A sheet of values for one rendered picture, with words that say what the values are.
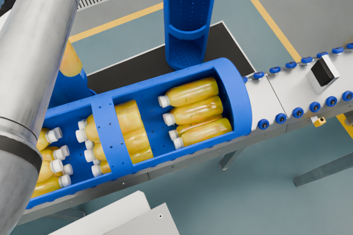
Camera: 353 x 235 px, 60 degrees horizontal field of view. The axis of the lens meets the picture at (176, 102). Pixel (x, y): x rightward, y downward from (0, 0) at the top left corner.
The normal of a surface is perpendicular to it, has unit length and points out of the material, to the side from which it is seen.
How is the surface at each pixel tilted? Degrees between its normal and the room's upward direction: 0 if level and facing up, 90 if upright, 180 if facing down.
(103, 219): 0
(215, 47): 0
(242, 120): 56
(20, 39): 20
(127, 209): 0
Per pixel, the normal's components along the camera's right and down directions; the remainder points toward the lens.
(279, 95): 0.01, -0.39
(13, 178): 0.90, -0.13
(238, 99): 0.15, 0.04
